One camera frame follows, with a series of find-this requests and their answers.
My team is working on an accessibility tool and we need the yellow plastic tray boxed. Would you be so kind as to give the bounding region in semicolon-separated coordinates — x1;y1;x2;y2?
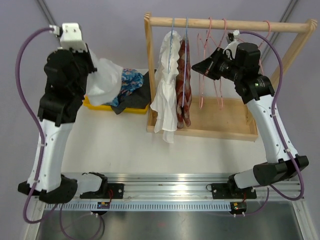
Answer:
83;96;149;115

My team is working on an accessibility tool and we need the pink wire hanger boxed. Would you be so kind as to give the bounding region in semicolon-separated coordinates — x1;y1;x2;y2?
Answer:
196;16;213;109
258;20;271;74
212;18;229;111

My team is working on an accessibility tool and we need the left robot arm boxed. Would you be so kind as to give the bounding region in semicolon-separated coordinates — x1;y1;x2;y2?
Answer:
18;47;109;204

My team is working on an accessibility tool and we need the grey polka dot skirt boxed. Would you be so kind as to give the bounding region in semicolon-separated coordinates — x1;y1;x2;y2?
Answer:
111;72;151;115

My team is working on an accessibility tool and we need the aluminium frame post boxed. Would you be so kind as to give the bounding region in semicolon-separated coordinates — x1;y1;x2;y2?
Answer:
35;0;62;27
261;0;300;62

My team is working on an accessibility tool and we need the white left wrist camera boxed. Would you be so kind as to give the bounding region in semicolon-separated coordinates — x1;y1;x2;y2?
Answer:
49;22;88;53

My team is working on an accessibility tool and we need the blue floral skirt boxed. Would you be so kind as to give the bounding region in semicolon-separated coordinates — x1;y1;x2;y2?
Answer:
105;68;144;107

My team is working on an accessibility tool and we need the blue wire hanger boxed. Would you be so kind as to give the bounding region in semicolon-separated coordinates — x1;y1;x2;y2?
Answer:
164;17;176;76
181;17;189;108

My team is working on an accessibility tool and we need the aluminium mounting rail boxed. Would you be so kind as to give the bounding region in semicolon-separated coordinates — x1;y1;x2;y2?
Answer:
25;173;318;240

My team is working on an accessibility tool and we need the red plaid skirt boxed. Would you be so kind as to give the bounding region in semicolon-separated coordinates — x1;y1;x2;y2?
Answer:
175;36;192;129

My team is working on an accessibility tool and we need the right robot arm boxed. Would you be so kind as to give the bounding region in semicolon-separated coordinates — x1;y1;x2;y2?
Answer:
191;42;309;201

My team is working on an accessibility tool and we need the white ruffled skirt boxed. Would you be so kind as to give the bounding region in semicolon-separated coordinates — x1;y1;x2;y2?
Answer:
150;30;183;144

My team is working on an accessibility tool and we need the wooden clothes rack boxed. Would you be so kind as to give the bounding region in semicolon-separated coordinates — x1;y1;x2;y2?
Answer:
144;12;318;142

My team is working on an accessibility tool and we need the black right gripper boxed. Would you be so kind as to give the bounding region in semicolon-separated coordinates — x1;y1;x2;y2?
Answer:
192;48;244;83

